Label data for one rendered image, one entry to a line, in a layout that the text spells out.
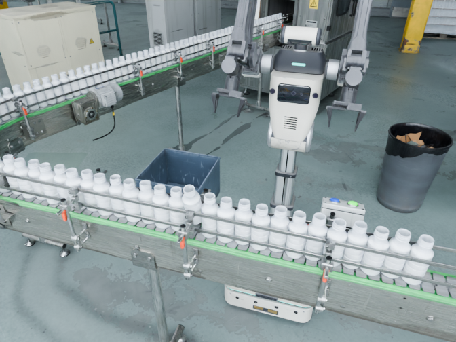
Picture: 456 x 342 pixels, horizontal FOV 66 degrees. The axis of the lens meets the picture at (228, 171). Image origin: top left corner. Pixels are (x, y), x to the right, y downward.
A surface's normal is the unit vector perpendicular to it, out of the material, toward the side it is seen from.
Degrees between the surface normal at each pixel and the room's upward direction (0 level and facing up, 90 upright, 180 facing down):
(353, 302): 90
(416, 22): 90
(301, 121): 90
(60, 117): 90
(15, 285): 0
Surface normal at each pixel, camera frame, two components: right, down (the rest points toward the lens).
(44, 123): 0.82, 0.31
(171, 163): -0.29, 0.51
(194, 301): 0.00, -0.84
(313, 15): -0.58, 0.43
